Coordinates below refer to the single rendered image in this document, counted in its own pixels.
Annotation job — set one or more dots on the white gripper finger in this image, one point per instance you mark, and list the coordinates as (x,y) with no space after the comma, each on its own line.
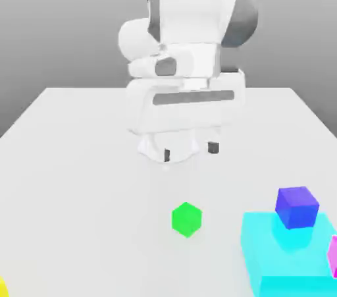
(213,147)
(167,155)

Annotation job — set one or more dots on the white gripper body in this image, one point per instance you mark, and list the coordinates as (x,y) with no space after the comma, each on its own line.
(184,115)

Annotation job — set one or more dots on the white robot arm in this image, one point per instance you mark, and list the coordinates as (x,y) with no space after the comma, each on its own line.
(192,12)

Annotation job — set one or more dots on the small green cube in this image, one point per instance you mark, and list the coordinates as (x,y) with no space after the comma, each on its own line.
(186,219)

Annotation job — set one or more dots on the small blue cube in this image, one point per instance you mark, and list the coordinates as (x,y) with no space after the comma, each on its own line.
(297,208)

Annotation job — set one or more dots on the small pink cube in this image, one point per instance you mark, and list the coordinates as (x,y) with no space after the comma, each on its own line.
(333,256)

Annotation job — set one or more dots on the small yellow cube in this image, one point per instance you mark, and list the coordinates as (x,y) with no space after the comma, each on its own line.
(2,288)

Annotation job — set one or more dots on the large cyan box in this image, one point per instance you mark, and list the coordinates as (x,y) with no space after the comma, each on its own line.
(284,262)

